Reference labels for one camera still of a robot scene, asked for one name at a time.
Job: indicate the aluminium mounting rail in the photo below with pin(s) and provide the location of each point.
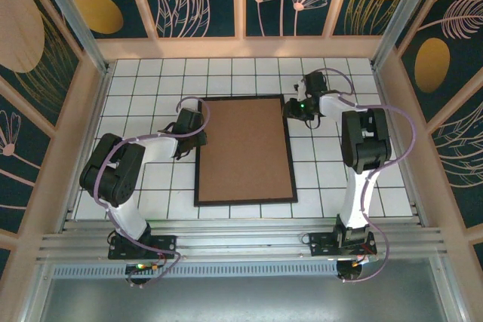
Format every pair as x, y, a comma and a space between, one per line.
245, 243

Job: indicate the small circuit board with LED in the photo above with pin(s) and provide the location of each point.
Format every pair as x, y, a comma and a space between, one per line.
140, 267

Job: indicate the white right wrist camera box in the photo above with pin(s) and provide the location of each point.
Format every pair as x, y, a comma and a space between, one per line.
300, 86

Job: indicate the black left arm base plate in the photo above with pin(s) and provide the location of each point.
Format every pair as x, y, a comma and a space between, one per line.
166, 244

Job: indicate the brown frame backing board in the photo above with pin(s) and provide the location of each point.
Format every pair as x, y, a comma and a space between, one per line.
245, 148

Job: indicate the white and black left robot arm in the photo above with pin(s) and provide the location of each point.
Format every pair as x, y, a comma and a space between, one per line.
113, 175

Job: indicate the black picture frame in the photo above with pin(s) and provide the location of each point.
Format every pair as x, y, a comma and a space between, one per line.
289, 148

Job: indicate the aluminium table side rail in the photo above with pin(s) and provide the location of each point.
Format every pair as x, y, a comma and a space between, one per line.
386, 103
87, 145

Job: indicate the aluminium corner post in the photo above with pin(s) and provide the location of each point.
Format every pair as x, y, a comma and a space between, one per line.
403, 13
71, 13

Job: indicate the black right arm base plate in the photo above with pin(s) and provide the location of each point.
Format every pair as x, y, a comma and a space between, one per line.
320, 244

